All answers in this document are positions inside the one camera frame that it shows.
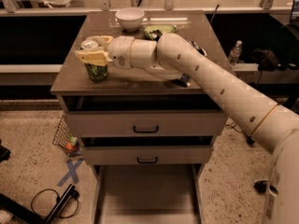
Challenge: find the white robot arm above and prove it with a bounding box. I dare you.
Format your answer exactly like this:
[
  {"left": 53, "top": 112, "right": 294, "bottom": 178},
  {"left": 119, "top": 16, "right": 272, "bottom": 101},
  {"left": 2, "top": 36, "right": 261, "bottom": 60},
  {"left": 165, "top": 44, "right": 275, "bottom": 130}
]
[{"left": 75, "top": 33, "right": 299, "bottom": 224}]

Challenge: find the green soda can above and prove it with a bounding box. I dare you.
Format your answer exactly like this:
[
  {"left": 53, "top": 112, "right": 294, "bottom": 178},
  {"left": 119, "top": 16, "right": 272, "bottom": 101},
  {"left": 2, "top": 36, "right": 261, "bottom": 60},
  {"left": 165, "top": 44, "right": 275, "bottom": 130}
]
[{"left": 79, "top": 38, "right": 109, "bottom": 82}]

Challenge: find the blue chip bag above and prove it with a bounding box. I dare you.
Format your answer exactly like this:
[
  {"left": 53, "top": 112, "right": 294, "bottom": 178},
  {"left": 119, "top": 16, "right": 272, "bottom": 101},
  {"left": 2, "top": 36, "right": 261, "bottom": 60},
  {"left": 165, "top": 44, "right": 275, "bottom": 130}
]
[{"left": 179, "top": 40, "right": 207, "bottom": 87}]

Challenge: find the orange green item in basket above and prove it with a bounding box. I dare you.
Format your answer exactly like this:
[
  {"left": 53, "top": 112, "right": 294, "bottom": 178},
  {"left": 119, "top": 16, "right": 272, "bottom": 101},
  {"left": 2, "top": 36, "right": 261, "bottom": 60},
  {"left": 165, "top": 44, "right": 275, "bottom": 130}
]
[{"left": 64, "top": 135, "right": 78, "bottom": 153}]

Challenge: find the black office chair base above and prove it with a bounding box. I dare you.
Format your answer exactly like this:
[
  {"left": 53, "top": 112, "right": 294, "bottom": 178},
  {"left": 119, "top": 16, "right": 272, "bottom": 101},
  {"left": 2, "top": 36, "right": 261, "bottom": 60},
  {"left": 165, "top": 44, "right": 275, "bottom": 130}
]
[{"left": 253, "top": 180, "right": 267, "bottom": 194}]

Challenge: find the wire mesh basket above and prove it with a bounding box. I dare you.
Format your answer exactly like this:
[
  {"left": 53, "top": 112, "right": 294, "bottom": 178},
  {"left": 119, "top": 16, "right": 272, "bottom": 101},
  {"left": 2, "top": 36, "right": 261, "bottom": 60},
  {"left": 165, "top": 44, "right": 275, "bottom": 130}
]
[{"left": 52, "top": 117, "right": 80, "bottom": 157}]

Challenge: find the green chip bag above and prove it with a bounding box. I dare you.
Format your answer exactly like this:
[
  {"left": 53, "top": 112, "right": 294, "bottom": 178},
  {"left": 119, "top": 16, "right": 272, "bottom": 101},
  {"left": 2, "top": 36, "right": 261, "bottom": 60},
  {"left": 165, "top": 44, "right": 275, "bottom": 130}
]
[{"left": 143, "top": 25, "right": 176, "bottom": 41}]

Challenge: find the grey drawer cabinet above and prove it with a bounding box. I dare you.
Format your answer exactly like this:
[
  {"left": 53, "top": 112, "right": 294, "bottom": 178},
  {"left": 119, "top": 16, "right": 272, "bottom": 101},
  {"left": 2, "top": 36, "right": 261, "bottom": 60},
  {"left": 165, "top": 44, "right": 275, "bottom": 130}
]
[{"left": 51, "top": 11, "right": 227, "bottom": 224}]

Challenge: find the middle drawer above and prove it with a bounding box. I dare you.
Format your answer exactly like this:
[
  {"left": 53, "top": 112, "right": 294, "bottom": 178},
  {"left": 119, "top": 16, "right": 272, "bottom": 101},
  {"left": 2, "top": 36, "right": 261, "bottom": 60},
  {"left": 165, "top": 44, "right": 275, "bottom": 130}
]
[{"left": 81, "top": 136, "right": 214, "bottom": 165}]

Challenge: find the clear plastic water bottle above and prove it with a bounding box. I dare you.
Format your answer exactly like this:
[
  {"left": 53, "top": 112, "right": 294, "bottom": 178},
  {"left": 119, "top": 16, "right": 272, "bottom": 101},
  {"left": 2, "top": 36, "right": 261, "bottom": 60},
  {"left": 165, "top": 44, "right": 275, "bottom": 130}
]
[{"left": 228, "top": 40, "right": 243, "bottom": 66}]

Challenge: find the white ceramic bowl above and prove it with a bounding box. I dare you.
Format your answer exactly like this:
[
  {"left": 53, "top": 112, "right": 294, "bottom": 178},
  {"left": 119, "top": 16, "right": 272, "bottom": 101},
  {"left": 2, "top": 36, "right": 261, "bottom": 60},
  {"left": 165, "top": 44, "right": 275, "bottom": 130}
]
[{"left": 115, "top": 7, "right": 145, "bottom": 32}]

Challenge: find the open bottom drawer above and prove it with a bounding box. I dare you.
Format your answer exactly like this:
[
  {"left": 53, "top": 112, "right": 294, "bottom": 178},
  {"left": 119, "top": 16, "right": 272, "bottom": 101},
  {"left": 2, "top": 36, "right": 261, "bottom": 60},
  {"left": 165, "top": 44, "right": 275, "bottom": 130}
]
[{"left": 91, "top": 164, "right": 205, "bottom": 224}]

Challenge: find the top drawer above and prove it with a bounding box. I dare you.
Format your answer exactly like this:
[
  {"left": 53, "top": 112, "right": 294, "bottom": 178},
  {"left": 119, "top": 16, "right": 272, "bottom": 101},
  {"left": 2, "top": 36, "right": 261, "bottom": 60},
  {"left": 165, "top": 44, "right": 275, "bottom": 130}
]
[{"left": 64, "top": 94, "right": 231, "bottom": 138}]

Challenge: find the black stand with cable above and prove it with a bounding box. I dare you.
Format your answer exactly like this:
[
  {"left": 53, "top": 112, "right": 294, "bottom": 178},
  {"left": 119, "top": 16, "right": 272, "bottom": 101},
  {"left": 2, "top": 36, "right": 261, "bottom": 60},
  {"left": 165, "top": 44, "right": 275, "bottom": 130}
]
[{"left": 0, "top": 185, "right": 79, "bottom": 224}]

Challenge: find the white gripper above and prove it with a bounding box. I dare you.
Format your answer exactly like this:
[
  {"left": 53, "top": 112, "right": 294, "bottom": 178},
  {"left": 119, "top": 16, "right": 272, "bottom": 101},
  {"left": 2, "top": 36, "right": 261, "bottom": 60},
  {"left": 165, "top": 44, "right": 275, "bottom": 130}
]
[{"left": 75, "top": 35, "right": 135, "bottom": 69}]

